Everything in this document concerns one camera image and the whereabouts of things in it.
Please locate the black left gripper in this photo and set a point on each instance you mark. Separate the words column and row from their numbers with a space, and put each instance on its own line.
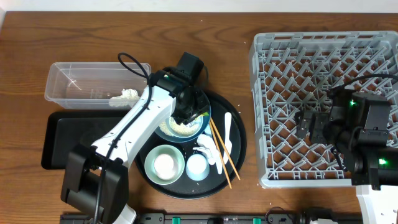
column 185, row 117

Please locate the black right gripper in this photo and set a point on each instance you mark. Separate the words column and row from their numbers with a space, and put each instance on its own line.
column 319, row 120

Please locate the white tissue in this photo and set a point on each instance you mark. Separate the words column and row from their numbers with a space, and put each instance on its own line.
column 128, row 98
column 201, row 141

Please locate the light blue cup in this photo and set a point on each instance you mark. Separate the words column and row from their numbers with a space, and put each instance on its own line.
column 197, row 167

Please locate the pink cup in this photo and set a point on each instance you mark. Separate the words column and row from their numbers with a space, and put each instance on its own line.
column 164, row 166

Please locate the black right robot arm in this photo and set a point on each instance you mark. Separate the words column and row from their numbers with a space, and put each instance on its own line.
column 356, row 127

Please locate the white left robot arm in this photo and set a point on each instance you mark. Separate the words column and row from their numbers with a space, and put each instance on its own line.
column 96, row 180

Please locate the grey dishwasher rack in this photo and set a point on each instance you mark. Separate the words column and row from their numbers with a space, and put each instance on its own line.
column 292, row 71

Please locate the clear plastic waste bin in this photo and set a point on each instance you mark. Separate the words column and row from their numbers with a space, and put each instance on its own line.
column 90, row 85

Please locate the white rice pile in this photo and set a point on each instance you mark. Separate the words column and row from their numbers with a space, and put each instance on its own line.
column 177, row 129

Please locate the wooden chopstick right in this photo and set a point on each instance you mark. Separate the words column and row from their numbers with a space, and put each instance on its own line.
column 229, row 157

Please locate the wooden chopstick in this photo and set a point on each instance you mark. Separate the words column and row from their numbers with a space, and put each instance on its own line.
column 212, row 127
column 229, row 157

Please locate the wooden chopstick left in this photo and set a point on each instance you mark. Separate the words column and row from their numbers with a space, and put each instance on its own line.
column 212, row 127

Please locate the dark blue bowl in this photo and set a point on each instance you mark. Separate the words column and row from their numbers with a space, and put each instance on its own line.
column 169, row 130

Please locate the light blue spoon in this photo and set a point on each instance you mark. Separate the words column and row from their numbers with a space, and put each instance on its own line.
column 219, row 166

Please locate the white plastic knife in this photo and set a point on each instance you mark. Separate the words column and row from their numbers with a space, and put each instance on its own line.
column 227, row 128

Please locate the mint green bowl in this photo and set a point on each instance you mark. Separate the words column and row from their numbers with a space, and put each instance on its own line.
column 164, row 149

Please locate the round black tray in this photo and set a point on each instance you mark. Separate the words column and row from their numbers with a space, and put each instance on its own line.
column 184, row 187

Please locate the black rectangular tray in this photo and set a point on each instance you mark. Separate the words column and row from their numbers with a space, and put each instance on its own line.
column 69, row 128

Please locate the black rail with green clips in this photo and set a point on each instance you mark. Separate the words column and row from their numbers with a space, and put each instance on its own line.
column 275, row 215

